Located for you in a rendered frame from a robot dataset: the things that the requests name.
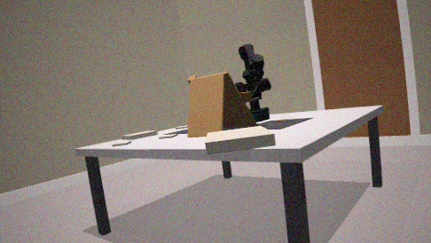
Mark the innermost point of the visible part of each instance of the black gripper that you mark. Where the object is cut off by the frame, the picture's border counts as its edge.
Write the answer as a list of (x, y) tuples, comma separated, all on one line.
[(258, 86)]

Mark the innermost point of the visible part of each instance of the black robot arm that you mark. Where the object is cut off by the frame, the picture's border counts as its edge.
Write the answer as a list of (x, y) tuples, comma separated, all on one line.
[(254, 64)]

